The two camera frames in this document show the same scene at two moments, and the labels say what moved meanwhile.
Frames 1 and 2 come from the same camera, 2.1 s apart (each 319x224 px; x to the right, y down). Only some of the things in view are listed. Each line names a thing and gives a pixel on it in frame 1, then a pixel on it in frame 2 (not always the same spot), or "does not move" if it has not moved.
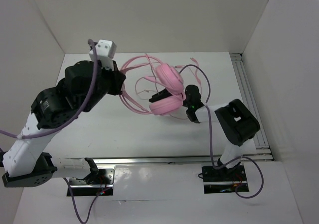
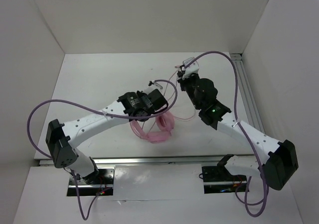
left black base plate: (99, 181) does not move
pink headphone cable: (155, 80) → (169, 97)
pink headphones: (168, 79) → (165, 122)
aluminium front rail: (219, 160) does not move
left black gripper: (117, 77) → (139, 94)
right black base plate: (225, 179) does not move
